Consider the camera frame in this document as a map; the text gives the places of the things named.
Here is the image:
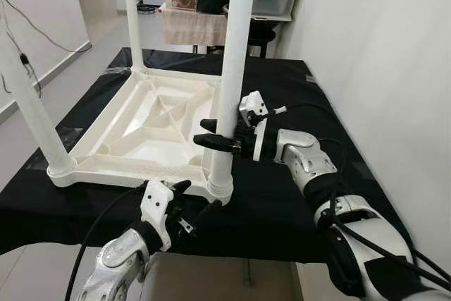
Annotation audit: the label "grey metal table leg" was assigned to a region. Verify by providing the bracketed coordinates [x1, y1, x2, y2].
[243, 259, 254, 289]

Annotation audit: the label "black round stool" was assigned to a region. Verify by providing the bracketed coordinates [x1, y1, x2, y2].
[247, 23, 278, 59]

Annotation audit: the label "beige table cloth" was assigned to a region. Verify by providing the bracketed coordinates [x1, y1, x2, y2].
[162, 6, 230, 47]

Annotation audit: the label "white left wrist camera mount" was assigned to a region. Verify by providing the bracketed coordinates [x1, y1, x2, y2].
[140, 180, 175, 251]

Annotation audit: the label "clear plastic container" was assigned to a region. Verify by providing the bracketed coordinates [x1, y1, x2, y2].
[252, 0, 300, 20]

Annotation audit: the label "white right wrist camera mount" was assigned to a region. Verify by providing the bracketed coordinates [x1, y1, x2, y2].
[238, 92, 273, 163]

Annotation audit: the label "white plastic table top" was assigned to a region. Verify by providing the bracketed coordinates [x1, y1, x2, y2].
[48, 68, 237, 201]

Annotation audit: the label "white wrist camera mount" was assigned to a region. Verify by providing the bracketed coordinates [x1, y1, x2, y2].
[238, 92, 273, 163]
[140, 180, 175, 251]

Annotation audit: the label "thin black wall wires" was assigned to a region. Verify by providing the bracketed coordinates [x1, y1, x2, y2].
[0, 0, 80, 99]

